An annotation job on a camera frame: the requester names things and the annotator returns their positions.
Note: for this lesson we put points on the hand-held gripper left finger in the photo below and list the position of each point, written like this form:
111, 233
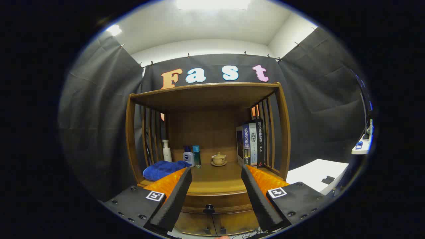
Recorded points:
176, 202

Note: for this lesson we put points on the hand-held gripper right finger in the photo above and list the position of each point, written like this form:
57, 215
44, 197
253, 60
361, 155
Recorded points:
260, 202

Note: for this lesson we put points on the wooden drawer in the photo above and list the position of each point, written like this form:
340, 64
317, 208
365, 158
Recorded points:
225, 200

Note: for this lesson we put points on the wooden cabinet door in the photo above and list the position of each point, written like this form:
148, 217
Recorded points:
194, 225
237, 222

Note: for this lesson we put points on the wooden countertop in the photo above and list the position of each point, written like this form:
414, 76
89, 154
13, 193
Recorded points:
215, 179

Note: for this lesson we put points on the wooden cabinet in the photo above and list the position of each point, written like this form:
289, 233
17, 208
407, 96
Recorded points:
212, 132

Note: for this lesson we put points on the blue folded towel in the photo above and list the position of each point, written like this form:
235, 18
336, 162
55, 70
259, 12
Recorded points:
162, 169

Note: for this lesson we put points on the white bottle with blue cap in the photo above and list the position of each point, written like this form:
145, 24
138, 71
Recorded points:
188, 158

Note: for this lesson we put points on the teal slim bottle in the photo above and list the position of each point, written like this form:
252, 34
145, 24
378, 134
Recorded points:
197, 157

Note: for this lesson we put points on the white pump bottle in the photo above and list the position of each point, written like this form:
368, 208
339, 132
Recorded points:
167, 153

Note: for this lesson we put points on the white side table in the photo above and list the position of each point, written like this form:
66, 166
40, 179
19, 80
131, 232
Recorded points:
308, 174

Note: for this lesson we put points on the light grey spine book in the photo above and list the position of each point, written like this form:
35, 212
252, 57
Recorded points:
253, 146

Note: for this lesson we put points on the blue spine book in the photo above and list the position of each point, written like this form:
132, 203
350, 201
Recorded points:
245, 146

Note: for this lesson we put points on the beige lidded teacup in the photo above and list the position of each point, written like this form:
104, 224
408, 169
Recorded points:
219, 160

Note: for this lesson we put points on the black spine book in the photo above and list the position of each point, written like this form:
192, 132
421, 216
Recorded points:
260, 142

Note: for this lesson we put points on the small black flat item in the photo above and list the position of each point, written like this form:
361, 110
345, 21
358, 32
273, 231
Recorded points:
328, 180

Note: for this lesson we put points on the small blue object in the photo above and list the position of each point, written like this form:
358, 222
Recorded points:
359, 145

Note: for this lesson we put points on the white desk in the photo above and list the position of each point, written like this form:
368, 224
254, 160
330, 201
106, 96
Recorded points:
363, 149

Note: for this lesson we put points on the dark computer monitor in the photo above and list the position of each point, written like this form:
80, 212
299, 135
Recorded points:
365, 99

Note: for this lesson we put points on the small ceiling light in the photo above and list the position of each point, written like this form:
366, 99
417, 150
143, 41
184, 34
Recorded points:
114, 30

